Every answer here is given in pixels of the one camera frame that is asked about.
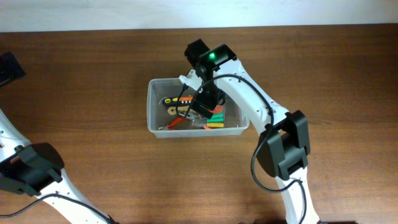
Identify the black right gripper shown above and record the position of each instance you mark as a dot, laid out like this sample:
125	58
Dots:
208	100

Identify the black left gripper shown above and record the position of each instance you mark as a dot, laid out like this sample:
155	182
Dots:
7	73

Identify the orange tool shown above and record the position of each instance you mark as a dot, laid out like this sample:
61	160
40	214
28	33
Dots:
186	99

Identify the clear bag coloured tubes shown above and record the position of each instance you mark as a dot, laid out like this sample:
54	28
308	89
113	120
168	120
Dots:
216	121

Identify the yellow black handle file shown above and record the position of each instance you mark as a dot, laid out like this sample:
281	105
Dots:
174	101

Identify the wooden handle orange scraper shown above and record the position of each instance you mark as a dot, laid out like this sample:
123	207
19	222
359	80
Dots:
181	110

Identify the small red cutting pliers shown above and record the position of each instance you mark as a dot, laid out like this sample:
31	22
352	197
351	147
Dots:
171	125

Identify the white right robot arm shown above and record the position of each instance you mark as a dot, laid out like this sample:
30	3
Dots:
284	142

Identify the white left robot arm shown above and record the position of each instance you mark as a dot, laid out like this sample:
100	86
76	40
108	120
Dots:
38	170

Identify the clear plastic storage box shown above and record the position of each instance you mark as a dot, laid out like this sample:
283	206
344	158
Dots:
235	121

